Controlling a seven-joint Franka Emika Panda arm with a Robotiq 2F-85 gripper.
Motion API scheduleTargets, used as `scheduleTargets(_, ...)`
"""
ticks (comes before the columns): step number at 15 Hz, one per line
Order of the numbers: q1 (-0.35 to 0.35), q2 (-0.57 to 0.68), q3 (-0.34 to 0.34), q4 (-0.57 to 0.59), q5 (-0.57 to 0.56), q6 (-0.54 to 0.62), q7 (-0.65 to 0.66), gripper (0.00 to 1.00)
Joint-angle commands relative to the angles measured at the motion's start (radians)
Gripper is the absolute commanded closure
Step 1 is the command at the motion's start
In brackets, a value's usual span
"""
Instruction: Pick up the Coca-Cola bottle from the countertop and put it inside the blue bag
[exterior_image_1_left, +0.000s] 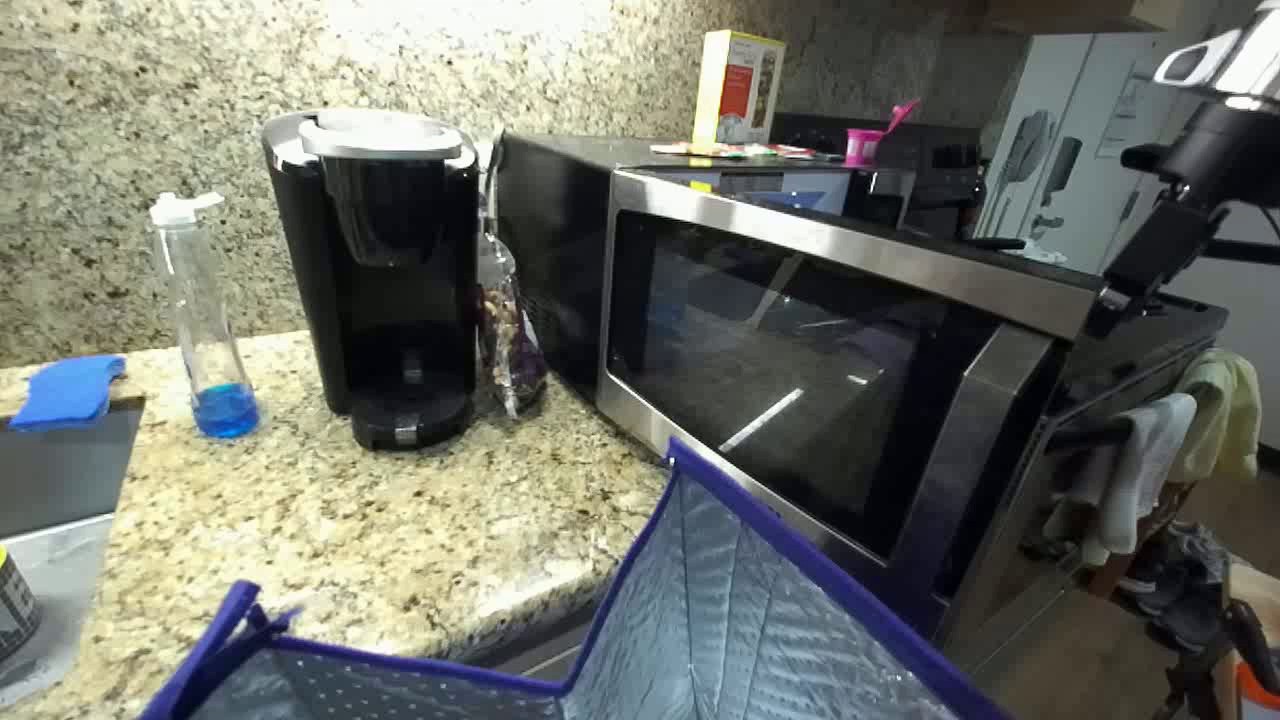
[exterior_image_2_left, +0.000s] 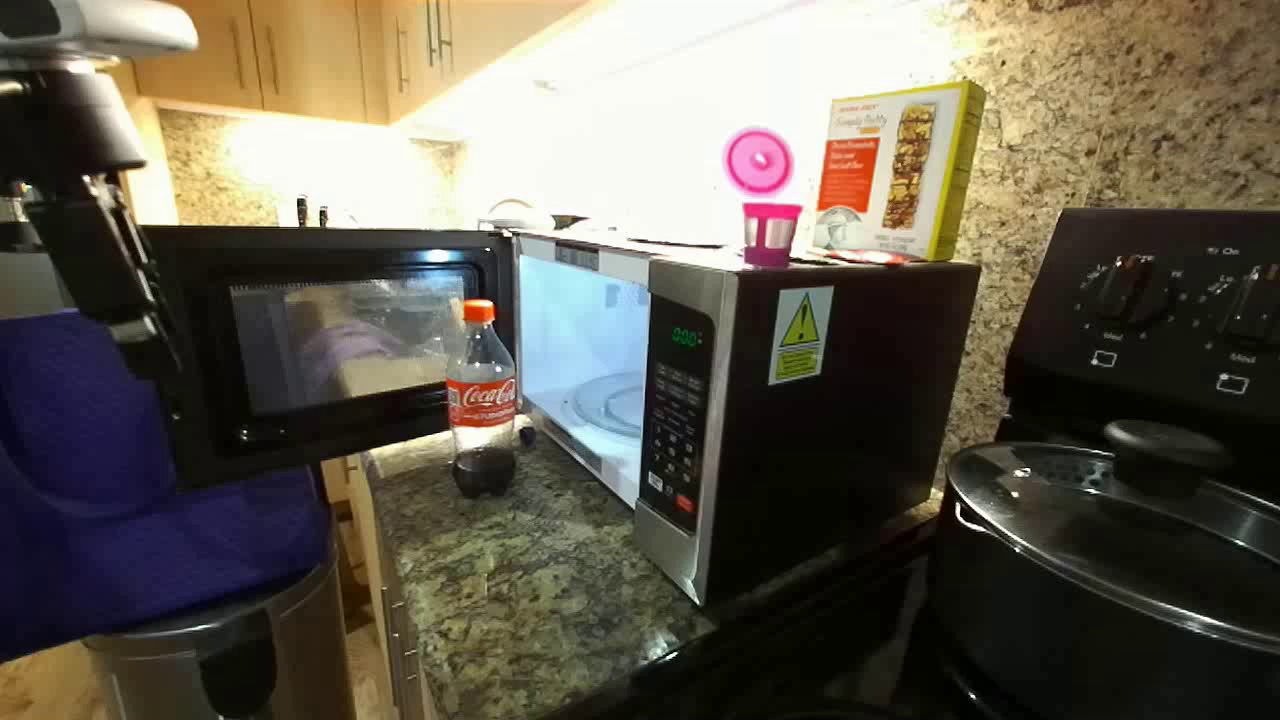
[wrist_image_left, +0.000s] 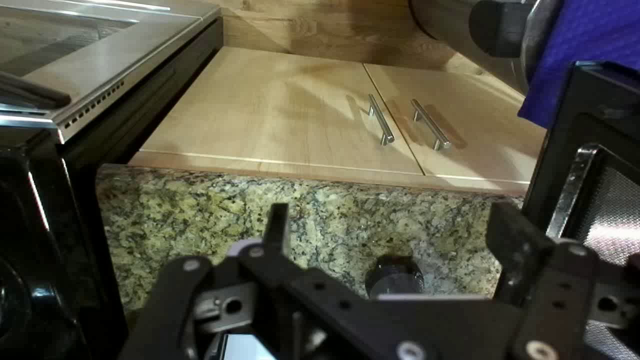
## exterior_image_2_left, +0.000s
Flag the blue insulated bag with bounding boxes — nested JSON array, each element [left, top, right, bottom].
[[0, 311, 335, 664]]

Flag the black stove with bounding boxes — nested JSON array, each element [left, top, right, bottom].
[[995, 208, 1280, 472]]

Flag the stainless black microwave oven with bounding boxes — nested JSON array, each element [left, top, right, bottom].
[[139, 218, 985, 613]]

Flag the pink reusable coffee filter cup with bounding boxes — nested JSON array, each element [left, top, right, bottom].
[[720, 125, 807, 266]]

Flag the stainless steel trash can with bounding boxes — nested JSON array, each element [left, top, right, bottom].
[[78, 564, 359, 720]]

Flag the black cooking pot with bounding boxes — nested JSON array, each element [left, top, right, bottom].
[[929, 493, 1280, 720]]

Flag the glass pot lid black knob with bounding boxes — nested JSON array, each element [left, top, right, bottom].
[[946, 414, 1280, 655]]

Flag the wooden upper cabinets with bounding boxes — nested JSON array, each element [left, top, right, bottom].
[[128, 0, 590, 129]]

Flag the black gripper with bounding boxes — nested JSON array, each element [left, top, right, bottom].
[[0, 60, 186, 384]]

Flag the wooden base cabinet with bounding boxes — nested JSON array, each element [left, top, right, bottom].
[[316, 451, 402, 720]]

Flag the Coca-Cola plastic bottle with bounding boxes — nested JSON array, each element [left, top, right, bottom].
[[443, 296, 519, 504]]

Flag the white red box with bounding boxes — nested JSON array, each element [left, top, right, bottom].
[[811, 75, 988, 266]]

